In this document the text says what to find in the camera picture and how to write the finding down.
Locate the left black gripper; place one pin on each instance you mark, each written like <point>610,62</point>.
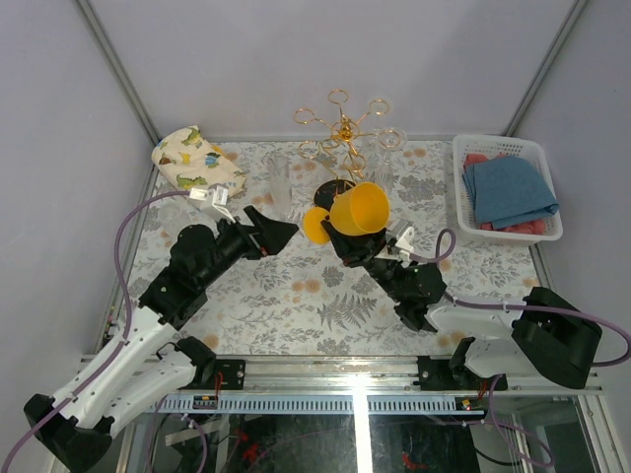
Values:
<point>267,236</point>

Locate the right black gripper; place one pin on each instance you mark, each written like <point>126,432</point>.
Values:
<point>365,246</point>

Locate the yellow plastic goblet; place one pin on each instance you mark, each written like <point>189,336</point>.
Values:
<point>353,210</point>

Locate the gold wine glass rack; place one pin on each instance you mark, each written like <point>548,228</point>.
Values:
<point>339,152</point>

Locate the slim clear champagne flute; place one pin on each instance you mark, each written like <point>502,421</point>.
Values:
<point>385,143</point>

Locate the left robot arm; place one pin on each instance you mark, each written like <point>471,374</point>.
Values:
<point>144,361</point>

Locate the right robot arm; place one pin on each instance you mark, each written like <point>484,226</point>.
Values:
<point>539,334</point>

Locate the tall clear flute glass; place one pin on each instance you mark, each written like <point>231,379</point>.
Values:
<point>280,185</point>

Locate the floral table mat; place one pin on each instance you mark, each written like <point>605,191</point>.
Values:
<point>304,301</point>

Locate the dinosaur print cloth bag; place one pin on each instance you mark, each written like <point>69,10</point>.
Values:
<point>186,160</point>

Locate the white plastic basket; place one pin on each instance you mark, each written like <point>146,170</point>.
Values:
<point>504,191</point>

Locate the blue folded cloth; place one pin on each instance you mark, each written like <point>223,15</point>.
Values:
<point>508,189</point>

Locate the red cloth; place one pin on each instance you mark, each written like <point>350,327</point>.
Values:
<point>522,227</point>

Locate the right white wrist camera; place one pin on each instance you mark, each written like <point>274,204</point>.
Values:
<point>399,235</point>

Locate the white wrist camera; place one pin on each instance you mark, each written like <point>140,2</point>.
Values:
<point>212,202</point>
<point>399,235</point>

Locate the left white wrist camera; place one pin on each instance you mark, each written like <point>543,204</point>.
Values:
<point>212,202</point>

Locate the aluminium front rail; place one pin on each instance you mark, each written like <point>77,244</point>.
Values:
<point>304,385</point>

